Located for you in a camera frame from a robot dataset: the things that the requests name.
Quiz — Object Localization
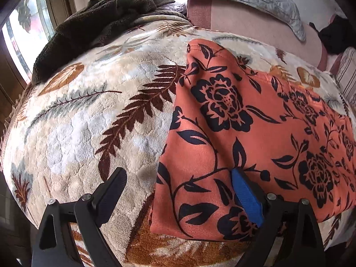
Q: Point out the orange floral cloth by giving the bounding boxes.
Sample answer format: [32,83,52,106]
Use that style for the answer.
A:
[149,39,356,242]

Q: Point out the dark brown fleece cloth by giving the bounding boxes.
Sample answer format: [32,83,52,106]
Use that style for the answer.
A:
[32,0,159,85]

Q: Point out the pink bed sheet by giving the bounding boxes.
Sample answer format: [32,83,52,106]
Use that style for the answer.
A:
[186,0,345,71]

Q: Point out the striped floral bedding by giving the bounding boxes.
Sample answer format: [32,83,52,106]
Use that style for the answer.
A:
[335,47,356,106]

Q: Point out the cream leaf-print blanket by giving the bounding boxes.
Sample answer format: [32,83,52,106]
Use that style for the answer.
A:
[0,14,354,267]

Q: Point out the black cloth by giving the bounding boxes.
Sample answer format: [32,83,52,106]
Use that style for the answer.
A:
[309,15,356,55]

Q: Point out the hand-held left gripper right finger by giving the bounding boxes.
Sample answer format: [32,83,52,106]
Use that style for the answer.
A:
[231,168,326,267]

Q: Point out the window with patterned glass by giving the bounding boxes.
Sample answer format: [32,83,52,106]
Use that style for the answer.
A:
[0,0,70,85]

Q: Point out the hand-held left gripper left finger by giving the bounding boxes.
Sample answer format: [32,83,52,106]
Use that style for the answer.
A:
[31,167,128,267]

